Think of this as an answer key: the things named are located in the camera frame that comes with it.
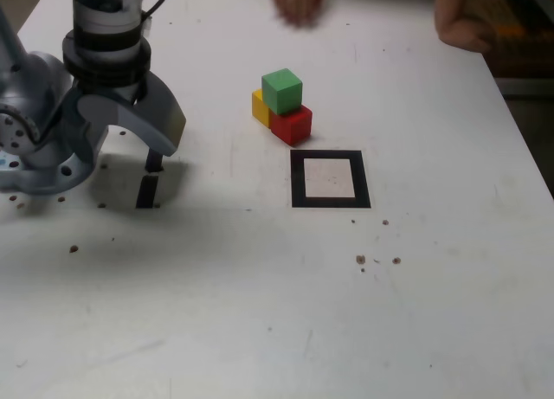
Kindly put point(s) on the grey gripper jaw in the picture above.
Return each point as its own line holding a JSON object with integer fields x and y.
{"x": 143, "y": 117}

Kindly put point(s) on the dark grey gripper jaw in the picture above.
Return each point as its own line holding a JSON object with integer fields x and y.
{"x": 82, "y": 139}

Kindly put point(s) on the yellow cube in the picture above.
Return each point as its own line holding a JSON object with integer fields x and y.
{"x": 259, "y": 109}

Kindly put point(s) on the green cube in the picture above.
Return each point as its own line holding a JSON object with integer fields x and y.
{"x": 281, "y": 94}

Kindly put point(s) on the red cube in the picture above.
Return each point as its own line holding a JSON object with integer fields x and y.
{"x": 292, "y": 126}

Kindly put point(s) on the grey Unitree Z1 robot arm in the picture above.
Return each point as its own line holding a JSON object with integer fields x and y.
{"x": 104, "y": 9}

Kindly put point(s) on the person's forearm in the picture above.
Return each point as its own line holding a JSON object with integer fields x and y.
{"x": 459, "y": 22}

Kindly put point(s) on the black tape square outline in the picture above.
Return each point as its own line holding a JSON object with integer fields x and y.
{"x": 298, "y": 178}

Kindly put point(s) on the person's hand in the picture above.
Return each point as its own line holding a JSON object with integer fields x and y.
{"x": 298, "y": 3}

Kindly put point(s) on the black tape strip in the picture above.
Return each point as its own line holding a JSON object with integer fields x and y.
{"x": 147, "y": 191}

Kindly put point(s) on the brown background furniture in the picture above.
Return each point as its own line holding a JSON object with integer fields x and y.
{"x": 528, "y": 27}

